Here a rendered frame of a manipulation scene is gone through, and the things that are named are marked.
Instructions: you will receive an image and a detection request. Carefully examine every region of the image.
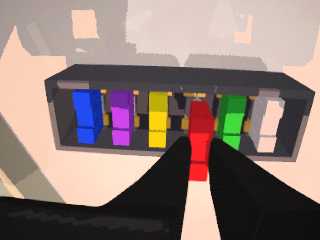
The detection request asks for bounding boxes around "yellow fuse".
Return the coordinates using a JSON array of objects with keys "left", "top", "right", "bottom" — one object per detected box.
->
[{"left": 148, "top": 91, "right": 168, "bottom": 148}]

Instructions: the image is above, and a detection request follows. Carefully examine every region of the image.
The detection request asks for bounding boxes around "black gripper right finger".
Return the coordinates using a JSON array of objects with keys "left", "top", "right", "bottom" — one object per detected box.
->
[{"left": 208, "top": 137, "right": 320, "bottom": 240}]

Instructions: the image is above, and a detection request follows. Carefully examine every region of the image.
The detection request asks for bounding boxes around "red fuse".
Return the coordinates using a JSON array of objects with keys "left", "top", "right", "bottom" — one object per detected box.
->
[{"left": 187, "top": 93, "right": 215, "bottom": 181}]

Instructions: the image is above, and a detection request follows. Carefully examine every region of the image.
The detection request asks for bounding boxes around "green fuse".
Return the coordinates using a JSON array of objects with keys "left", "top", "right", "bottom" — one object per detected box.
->
[{"left": 217, "top": 95, "right": 247, "bottom": 149}]

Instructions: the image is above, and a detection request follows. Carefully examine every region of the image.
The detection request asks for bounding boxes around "dark grey fuse block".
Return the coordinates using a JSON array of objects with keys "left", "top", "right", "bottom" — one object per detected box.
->
[{"left": 44, "top": 64, "right": 316, "bottom": 163}]

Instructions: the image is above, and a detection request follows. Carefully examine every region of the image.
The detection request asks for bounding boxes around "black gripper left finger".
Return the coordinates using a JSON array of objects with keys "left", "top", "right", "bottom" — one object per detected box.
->
[{"left": 0, "top": 136, "right": 192, "bottom": 240}]

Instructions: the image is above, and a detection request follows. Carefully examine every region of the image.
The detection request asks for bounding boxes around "beige shallow tray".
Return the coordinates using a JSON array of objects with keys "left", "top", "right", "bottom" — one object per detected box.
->
[{"left": 0, "top": 116, "right": 65, "bottom": 203}]

